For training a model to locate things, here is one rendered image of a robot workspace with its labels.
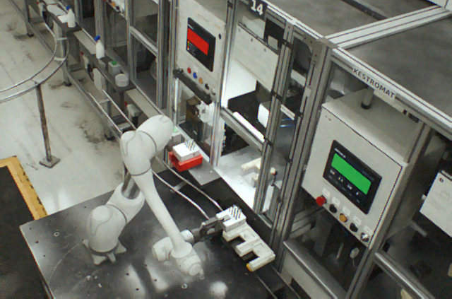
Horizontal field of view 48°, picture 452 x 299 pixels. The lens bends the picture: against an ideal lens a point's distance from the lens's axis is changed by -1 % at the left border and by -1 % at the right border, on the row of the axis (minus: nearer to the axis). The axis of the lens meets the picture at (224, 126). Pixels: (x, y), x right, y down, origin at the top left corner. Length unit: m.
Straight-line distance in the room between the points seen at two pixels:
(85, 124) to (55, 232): 1.95
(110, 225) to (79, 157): 1.84
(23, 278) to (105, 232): 1.12
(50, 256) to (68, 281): 0.20
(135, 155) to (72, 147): 2.35
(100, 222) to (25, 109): 2.57
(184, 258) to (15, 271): 1.60
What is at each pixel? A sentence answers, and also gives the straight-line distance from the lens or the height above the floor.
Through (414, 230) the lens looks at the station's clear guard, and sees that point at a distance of 2.01.
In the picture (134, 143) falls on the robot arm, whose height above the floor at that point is 1.50.
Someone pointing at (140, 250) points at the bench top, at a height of 0.68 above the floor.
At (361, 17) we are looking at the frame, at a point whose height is 2.01.
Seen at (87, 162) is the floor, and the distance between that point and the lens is 4.38.
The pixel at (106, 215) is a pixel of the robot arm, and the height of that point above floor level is 0.95.
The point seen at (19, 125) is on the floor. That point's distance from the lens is 4.87.
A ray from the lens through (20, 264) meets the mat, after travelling 3.74.
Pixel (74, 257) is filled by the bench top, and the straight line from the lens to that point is 2.86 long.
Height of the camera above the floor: 2.93
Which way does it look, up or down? 38 degrees down
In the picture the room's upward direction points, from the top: 7 degrees clockwise
